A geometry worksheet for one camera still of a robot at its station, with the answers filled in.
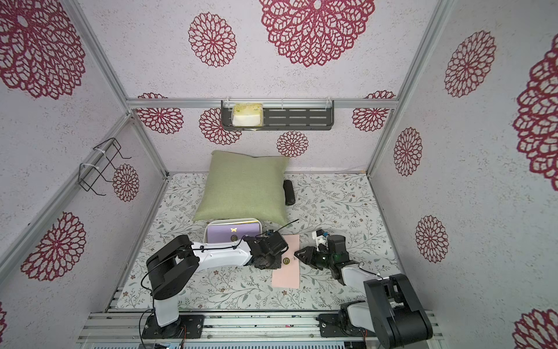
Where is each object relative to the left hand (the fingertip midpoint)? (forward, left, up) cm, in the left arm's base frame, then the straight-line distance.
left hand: (277, 264), depth 88 cm
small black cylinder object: (+32, -6, +2) cm, 33 cm away
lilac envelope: (+12, +22, +5) cm, 25 cm away
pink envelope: (-5, -4, -1) cm, 6 cm away
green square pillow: (+30, +15, +12) cm, 36 cm away
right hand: (+3, -7, +4) cm, 9 cm away
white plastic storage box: (+18, +21, +5) cm, 28 cm away
